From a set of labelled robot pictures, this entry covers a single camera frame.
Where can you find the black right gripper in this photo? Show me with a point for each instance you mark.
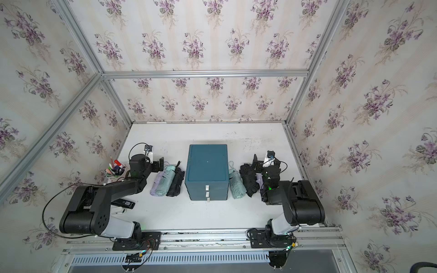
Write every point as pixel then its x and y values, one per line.
pixel 257 165

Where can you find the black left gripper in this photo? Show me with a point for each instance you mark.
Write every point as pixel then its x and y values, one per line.
pixel 160 164

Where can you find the black umbrella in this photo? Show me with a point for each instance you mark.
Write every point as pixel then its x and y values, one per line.
pixel 176 184
pixel 249 179

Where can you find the teal drawer cabinet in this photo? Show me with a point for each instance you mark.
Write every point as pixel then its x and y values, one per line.
pixel 207 174

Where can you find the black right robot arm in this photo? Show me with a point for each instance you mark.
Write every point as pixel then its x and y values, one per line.
pixel 300 203

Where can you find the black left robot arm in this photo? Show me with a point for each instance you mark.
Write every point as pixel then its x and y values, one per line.
pixel 88 212

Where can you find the green folded umbrella left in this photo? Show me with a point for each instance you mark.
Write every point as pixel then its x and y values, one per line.
pixel 166 181

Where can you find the green folded umbrella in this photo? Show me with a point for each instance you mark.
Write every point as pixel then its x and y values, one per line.
pixel 166 181
pixel 237 187

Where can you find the purple folded umbrella left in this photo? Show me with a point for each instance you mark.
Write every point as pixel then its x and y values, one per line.
pixel 156 183

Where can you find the green folded umbrella right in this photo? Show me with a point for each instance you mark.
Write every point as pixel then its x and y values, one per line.
pixel 237 187

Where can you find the cup of coloured pens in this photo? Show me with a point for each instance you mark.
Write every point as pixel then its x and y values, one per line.
pixel 116 169

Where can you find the white ventilation grille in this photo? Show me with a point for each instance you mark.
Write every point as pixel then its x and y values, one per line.
pixel 172 259

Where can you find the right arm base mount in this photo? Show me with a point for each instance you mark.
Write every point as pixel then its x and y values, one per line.
pixel 266 239

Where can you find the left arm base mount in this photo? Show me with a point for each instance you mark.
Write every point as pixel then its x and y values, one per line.
pixel 148 240

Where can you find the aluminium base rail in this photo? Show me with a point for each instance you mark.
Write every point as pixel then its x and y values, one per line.
pixel 214 240

